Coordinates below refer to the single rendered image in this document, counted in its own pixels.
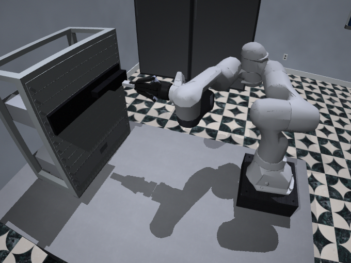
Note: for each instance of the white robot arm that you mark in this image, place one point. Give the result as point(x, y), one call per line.
point(283, 109)

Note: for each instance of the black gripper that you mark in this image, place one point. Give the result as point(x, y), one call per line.
point(150, 89)

